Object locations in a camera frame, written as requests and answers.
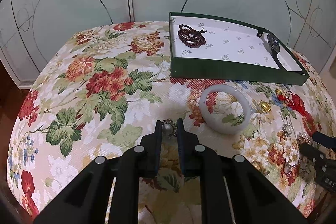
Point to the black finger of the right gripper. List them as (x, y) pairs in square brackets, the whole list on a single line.
[(322, 139), (311, 153)]

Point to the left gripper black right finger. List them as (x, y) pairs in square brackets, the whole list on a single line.
[(232, 189)]

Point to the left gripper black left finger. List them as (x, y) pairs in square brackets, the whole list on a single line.
[(106, 190)]

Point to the pearl flower brooch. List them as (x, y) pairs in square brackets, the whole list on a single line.
[(287, 130)]

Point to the red knot gold charm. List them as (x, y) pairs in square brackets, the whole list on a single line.
[(293, 101)]

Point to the white jade bangle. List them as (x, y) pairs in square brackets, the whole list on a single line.
[(225, 109)]

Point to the silver rhinestone brooch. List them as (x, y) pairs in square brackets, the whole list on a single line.
[(302, 138)]

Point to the green jewelry tray box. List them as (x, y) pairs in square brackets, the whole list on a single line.
[(211, 47)]

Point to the black smart watch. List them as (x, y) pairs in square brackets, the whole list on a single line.
[(273, 44)]

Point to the floral embroidered stool cushion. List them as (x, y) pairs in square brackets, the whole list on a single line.
[(108, 86)]

